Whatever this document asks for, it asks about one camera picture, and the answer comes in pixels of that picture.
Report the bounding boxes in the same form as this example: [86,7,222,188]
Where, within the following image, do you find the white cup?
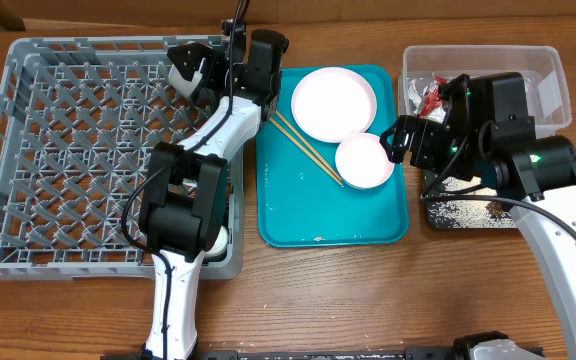
[206,226,229,259]

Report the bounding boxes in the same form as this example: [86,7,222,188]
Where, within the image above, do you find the rice and food leftovers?
[427,179,514,229]

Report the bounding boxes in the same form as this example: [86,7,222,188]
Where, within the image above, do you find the black waste tray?
[422,174,519,231]

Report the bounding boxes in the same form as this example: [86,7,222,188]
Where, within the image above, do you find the wooden chopstick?
[270,118,344,187]
[270,111,341,177]

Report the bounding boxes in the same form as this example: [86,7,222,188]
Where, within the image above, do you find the grey plastic dishwasher rack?
[0,34,245,281]

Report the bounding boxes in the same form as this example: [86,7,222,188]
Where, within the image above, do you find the red snack wrapper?
[417,77,447,122]

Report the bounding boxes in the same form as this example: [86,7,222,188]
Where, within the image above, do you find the wooden chopstick upper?
[270,111,341,177]

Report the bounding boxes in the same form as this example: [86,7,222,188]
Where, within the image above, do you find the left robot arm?
[129,39,289,359]

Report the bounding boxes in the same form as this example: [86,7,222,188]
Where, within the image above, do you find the pink bowl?
[335,133,394,190]

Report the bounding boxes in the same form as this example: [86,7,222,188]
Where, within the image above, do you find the grey bowl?
[168,66,203,99]

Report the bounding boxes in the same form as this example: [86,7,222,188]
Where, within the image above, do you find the large pink plate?
[290,67,378,143]

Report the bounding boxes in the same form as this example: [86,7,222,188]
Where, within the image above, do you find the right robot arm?
[379,114,576,359]

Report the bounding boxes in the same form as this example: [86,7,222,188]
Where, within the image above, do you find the wooden chopstick lower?
[270,118,344,187]

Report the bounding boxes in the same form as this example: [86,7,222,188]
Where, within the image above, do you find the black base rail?
[100,342,544,360]

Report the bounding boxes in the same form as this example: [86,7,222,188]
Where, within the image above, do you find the clear plastic bin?
[398,45,572,138]

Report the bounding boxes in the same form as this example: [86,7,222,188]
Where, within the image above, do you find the teal plastic tray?
[255,65,409,247]

